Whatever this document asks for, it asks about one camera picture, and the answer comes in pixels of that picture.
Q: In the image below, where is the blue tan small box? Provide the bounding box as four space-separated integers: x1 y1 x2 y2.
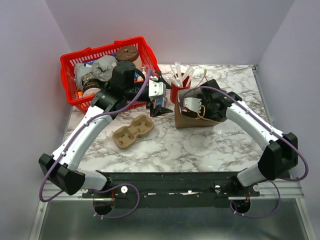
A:
154 97 168 109

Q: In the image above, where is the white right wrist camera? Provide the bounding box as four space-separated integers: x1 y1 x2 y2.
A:
182 97 202 113

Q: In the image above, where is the small white pump bottle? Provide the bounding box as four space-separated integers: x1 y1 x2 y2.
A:
142 66 148 78

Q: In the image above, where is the red ribbed cup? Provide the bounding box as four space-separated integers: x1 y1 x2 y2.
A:
170 73 191 104

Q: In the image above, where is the black gold labelled jar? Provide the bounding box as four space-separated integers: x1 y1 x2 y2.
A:
81 72 103 98

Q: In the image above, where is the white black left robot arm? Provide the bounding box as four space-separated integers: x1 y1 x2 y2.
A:
38 61 170 198

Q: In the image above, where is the blue white can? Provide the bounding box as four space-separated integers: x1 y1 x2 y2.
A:
134 71 146 83

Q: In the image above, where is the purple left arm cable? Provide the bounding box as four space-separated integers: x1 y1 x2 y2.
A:
39 69 153 220

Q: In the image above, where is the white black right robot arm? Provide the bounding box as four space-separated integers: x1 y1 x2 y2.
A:
178 79 298 196

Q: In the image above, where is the brown paper bag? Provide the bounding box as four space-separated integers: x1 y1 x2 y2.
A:
174 89 227 129

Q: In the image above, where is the grey crumpled bag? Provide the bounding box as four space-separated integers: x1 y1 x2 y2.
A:
74 55 118 90

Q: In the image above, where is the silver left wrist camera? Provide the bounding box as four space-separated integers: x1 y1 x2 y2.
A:
148 80 166 101

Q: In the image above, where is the black mounting base rail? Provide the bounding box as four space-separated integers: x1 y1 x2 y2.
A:
82 171 260 209

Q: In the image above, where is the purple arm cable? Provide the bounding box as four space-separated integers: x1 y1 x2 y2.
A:
39 69 153 220
179 86 310 218

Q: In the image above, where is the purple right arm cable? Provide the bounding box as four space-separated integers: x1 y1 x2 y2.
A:
179 86 310 218

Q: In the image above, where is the red plastic shopping basket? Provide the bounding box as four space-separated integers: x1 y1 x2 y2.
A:
60 36 162 116

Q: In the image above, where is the brown lidded round container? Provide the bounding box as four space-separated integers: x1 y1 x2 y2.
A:
116 45 140 62

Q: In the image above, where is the cardboard cup carrier tray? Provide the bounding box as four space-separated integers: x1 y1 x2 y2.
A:
112 114 154 149

